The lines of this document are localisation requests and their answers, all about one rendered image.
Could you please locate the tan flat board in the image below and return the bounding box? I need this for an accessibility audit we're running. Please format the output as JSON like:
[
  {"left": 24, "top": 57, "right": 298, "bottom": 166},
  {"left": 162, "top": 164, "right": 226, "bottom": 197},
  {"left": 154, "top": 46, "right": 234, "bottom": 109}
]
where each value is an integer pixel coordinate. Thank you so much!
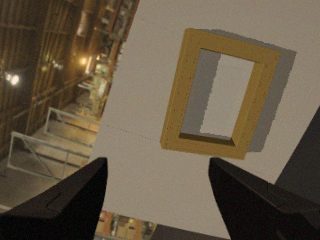
[{"left": 88, "top": 0, "right": 320, "bottom": 240}]

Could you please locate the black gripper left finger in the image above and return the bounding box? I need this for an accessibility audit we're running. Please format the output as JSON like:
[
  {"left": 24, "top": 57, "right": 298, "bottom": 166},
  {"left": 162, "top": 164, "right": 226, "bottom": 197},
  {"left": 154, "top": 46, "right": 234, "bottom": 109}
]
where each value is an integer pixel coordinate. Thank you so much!
[{"left": 0, "top": 157, "right": 108, "bottom": 240}]

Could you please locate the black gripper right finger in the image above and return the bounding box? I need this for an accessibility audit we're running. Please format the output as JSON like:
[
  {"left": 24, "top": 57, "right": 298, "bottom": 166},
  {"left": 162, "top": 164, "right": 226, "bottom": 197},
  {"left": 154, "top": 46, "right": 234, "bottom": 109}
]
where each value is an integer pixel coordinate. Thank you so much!
[{"left": 208, "top": 158, "right": 320, "bottom": 240}]

